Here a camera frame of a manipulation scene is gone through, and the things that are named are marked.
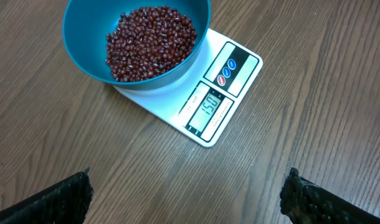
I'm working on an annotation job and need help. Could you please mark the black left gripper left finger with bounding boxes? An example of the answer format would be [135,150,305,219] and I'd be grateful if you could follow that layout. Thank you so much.
[0,168,93,224]

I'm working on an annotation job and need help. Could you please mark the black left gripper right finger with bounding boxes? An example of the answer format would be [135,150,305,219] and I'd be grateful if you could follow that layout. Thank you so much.
[280,167,380,224]

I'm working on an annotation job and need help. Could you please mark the white digital kitchen scale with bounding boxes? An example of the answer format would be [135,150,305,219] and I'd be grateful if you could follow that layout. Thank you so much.
[117,29,263,147]

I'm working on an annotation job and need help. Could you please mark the red beans in bowl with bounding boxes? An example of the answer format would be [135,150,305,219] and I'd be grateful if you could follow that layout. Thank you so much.
[105,6,197,82]

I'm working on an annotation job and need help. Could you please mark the teal metal bowl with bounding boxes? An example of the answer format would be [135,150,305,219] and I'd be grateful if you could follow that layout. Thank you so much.
[62,0,211,90]

